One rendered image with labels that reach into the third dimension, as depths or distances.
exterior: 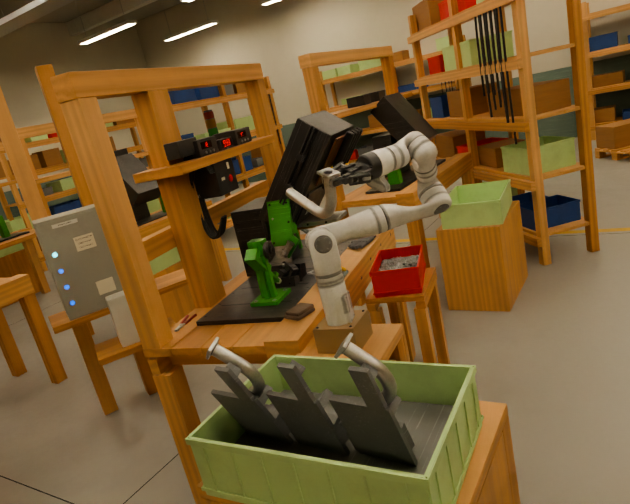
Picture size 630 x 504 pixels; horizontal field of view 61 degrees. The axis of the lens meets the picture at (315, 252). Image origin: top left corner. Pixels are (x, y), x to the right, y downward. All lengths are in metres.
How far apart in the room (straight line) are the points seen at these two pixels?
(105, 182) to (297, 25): 10.89
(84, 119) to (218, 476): 1.28
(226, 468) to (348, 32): 11.19
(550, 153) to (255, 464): 3.83
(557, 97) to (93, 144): 3.59
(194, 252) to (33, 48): 11.85
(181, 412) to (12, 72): 11.79
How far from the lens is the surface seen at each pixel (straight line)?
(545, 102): 4.63
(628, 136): 8.59
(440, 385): 1.47
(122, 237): 2.10
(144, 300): 2.15
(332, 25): 12.29
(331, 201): 1.42
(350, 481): 1.19
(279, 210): 2.46
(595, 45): 10.25
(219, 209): 2.79
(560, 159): 4.74
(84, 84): 2.12
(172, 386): 2.28
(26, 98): 13.58
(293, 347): 1.89
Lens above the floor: 1.67
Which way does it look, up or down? 16 degrees down
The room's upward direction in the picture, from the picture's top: 13 degrees counter-clockwise
